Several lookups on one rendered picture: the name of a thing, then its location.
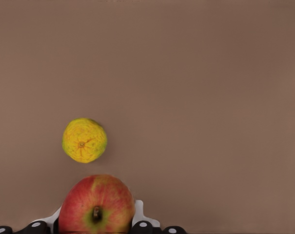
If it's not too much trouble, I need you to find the red yellow apple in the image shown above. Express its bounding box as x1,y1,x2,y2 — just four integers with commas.
58,174,136,233

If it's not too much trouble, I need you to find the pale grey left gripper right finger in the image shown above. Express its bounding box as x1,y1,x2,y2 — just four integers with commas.
131,199,160,229

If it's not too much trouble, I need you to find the yellow green orange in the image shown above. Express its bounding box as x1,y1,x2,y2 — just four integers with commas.
61,117,108,164

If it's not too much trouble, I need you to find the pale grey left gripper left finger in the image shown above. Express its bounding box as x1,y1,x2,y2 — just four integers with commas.
41,206,62,234

